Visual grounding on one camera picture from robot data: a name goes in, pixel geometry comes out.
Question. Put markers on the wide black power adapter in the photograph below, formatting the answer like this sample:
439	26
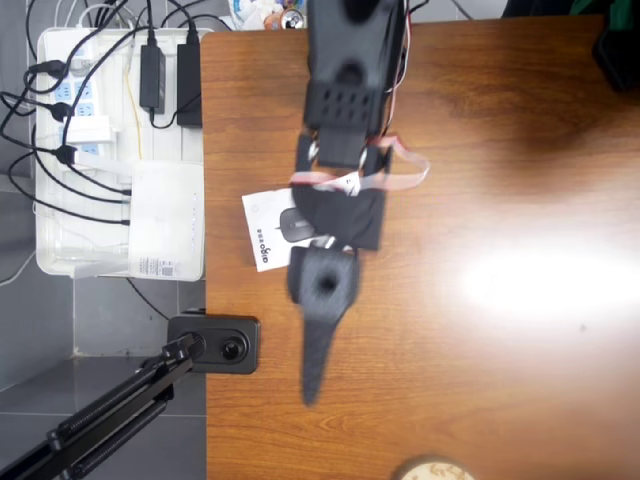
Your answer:
189	85

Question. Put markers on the black stand clamp base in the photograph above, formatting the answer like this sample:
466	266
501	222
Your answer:
240	345

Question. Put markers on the black power plug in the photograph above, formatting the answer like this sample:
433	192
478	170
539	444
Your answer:
50	68
66	155
62	111

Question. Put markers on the white power strip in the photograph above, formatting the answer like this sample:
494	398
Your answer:
85	90

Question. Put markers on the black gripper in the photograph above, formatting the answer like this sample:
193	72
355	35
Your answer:
324	284

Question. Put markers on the clear plastic storage bin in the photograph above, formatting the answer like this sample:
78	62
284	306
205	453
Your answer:
50	250

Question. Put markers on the white charger plug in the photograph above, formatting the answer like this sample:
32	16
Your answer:
87	130

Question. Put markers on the orange white mouse box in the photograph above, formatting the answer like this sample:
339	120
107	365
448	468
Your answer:
265	225

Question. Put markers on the slim black power adapter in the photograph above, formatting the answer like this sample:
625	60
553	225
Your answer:
152	75

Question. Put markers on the white plastic bag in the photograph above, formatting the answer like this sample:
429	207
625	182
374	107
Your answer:
245	12

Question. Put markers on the round wooden coaster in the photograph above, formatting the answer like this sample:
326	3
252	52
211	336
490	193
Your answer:
435	470

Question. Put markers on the white router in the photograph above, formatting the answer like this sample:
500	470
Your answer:
165	220

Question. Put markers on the black perforated arm base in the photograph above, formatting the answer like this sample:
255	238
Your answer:
620	60

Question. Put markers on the drink can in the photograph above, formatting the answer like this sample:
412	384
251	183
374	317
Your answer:
292	19

